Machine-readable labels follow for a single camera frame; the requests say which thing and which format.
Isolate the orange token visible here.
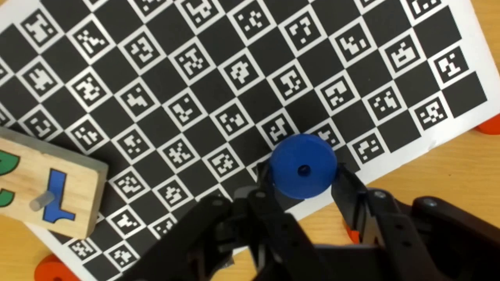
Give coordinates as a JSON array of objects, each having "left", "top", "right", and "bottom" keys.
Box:
[{"left": 35, "top": 254, "right": 80, "bottom": 281}]

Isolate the blue round token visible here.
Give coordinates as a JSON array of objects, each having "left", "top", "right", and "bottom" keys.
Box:
[{"left": 270, "top": 134, "right": 340, "bottom": 199}]

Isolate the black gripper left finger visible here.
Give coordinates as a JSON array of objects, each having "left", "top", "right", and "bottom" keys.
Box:
[{"left": 252, "top": 162, "right": 301, "bottom": 245}]

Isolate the wooden number peg board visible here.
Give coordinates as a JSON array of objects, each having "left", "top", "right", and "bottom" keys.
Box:
[{"left": 0, "top": 128, "right": 109, "bottom": 238}]

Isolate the checkered marker calibration board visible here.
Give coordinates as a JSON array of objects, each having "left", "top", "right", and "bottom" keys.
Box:
[{"left": 0, "top": 0, "right": 499, "bottom": 281}]

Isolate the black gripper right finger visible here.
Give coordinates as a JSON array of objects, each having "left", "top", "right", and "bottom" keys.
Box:
[{"left": 332, "top": 165, "right": 401, "bottom": 243}]

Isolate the orange token edge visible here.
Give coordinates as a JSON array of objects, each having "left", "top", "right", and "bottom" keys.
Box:
[{"left": 477, "top": 114, "right": 500, "bottom": 134}]

